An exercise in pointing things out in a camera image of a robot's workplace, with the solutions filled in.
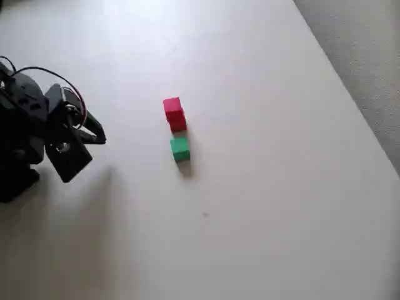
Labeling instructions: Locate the green block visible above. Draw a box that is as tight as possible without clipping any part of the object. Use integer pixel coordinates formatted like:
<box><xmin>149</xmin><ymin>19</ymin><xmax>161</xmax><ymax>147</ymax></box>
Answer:
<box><xmin>169</xmin><ymin>136</ymin><xmax>191</xmax><ymax>162</ymax></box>

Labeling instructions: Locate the black camera mount box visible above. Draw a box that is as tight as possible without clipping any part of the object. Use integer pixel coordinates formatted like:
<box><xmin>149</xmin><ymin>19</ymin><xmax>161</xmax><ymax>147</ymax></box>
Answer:
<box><xmin>45</xmin><ymin>124</ymin><xmax>94</xmax><ymax>184</ymax></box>

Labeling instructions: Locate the red block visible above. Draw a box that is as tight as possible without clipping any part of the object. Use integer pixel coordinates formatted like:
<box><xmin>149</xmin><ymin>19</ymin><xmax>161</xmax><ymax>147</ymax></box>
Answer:
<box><xmin>162</xmin><ymin>96</ymin><xmax>184</xmax><ymax>121</ymax></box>
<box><xmin>167</xmin><ymin>114</ymin><xmax>188</xmax><ymax>133</ymax></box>

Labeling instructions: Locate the thin black camera cable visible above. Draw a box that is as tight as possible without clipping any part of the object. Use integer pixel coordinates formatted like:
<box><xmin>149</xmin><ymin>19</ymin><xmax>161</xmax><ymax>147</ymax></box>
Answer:
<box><xmin>11</xmin><ymin>66</ymin><xmax>83</xmax><ymax>103</ymax></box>

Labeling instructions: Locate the red motor wire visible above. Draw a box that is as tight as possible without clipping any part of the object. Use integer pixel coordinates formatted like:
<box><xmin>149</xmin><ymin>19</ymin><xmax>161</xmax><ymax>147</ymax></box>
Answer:
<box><xmin>64</xmin><ymin>86</ymin><xmax>88</xmax><ymax>129</ymax></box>

